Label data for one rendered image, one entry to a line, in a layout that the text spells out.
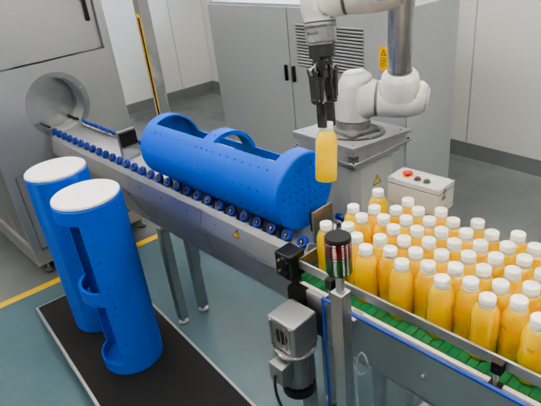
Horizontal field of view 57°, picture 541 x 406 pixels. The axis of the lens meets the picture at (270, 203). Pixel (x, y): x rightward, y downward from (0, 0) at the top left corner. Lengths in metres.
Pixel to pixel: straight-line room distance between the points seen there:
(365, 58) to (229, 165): 1.78
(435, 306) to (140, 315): 1.43
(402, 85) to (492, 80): 2.32
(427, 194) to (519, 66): 2.66
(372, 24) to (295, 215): 1.84
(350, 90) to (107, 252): 1.22
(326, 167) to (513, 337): 0.67
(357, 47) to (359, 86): 1.23
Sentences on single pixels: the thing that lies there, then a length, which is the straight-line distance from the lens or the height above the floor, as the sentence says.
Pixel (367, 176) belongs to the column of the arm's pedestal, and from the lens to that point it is 2.28.
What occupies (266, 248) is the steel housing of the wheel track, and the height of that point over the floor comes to 0.88.
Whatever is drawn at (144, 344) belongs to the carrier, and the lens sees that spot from 2.48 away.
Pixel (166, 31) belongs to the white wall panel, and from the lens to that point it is 7.10.
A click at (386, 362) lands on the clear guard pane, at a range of 1.45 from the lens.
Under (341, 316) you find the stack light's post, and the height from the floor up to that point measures 1.04.
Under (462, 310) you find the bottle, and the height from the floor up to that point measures 1.01.
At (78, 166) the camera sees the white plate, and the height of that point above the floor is 1.04.
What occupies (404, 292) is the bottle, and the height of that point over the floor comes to 1.00.
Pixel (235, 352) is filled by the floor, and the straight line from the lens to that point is 2.74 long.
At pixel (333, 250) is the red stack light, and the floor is 1.24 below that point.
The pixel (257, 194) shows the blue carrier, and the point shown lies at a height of 1.11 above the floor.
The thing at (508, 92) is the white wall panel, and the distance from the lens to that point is 4.38.
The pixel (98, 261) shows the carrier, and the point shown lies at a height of 0.79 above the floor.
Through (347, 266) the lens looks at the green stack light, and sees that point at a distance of 1.19.
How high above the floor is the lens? 1.88
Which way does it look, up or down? 28 degrees down
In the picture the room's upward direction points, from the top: 7 degrees counter-clockwise
